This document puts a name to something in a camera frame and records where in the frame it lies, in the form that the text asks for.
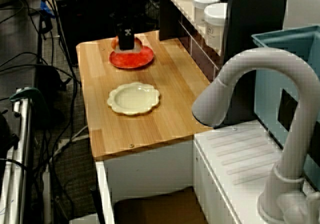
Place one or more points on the cream scalloped plate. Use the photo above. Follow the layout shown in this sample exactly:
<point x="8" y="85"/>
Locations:
<point x="135" y="98"/>

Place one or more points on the white labelled plastic jar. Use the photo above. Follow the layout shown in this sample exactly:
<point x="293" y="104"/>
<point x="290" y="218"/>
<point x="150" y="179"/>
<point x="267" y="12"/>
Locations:
<point x="205" y="1"/>
<point x="215" y="21"/>

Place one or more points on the teal plastic bin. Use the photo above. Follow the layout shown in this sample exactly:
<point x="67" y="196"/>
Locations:
<point x="265" y="93"/>

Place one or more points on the blue plastic clip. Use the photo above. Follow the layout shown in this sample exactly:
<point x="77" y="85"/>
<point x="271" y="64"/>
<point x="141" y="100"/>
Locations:
<point x="47" y="8"/>

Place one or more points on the salmon nigiri sushi toy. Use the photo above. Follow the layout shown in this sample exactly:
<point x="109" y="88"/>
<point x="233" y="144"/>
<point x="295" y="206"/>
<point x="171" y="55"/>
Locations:
<point x="138" y="46"/>

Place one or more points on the grey toy faucet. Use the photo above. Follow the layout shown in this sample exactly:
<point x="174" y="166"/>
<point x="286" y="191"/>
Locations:
<point x="262" y="56"/>

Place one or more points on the dark tile backsplash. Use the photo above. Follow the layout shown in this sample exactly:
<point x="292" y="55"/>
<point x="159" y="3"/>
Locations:
<point x="200" y="51"/>

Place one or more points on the white toy sink unit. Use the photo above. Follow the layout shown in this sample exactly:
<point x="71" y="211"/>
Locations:
<point x="237" y="146"/>

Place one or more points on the cream shelf ledge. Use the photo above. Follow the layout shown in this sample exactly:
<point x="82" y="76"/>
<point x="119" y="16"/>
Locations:
<point x="190" y="11"/>

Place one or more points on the green bar clamp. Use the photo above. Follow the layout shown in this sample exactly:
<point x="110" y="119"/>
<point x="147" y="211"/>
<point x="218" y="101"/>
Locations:
<point x="37" y="96"/>

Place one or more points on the aluminium frame rail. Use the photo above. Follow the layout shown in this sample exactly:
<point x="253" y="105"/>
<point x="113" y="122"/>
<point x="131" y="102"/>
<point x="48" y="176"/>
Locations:
<point x="22" y="146"/>

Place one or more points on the dark shelf side panel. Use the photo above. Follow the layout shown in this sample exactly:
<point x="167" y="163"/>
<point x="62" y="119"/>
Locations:
<point x="250" y="21"/>
<point x="167" y="13"/>

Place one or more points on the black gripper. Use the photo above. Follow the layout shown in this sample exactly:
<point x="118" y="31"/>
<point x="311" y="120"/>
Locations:
<point x="123" y="18"/>

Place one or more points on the black computer box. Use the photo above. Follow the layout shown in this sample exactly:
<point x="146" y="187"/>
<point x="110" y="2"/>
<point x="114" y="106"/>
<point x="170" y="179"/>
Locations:
<point x="82" y="21"/>

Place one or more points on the red round plate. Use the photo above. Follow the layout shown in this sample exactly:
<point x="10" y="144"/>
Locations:
<point x="130" y="61"/>

